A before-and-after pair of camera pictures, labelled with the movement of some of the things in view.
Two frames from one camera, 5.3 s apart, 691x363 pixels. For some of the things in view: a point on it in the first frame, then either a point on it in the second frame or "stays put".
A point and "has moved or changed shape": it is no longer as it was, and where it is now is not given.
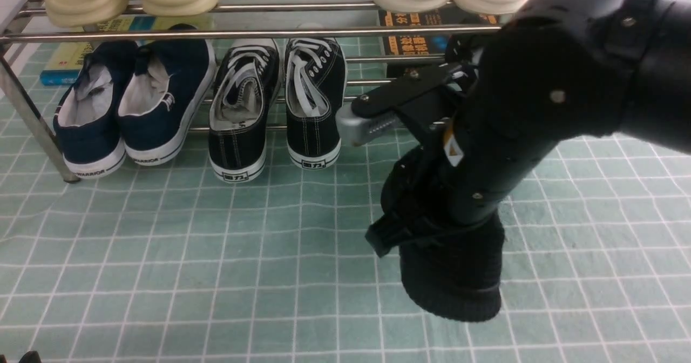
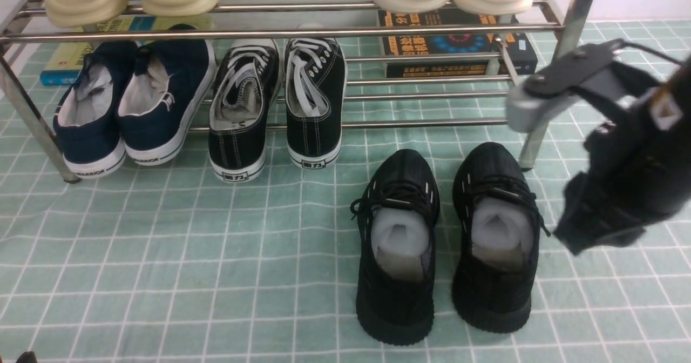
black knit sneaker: x=458 y=276 to x=499 y=222
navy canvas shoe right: x=161 y=94 stays put
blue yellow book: x=63 y=60 stays put
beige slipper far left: x=79 y=0 stays put
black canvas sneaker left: x=246 y=86 stays put
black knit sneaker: x=415 y=216 has moved or changed shape
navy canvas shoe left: x=87 y=120 stays put
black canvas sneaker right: x=316 y=86 stays put
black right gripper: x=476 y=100 to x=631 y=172
